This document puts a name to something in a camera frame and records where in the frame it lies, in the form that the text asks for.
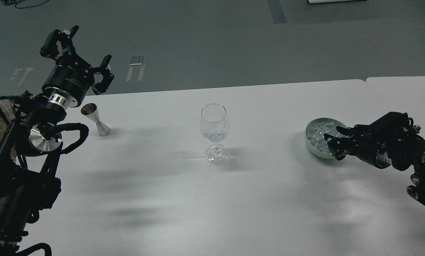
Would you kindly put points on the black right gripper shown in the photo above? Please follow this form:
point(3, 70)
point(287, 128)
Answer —
point(358, 141)

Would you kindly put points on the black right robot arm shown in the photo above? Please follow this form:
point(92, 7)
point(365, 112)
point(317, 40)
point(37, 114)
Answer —
point(392, 140)

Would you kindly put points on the clear wine glass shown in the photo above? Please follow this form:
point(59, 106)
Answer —
point(214, 126)

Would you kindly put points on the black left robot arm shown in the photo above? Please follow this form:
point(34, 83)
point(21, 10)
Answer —
point(35, 138)

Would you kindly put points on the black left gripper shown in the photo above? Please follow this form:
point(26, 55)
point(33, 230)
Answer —
point(72, 76)

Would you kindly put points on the clear ice cubes pile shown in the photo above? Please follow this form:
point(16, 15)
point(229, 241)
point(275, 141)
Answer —
point(315, 134)

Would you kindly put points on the steel double jigger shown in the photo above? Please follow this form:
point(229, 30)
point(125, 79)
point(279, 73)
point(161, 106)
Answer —
point(90, 111)

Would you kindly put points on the green bowl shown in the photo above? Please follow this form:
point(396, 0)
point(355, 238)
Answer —
point(311, 149)

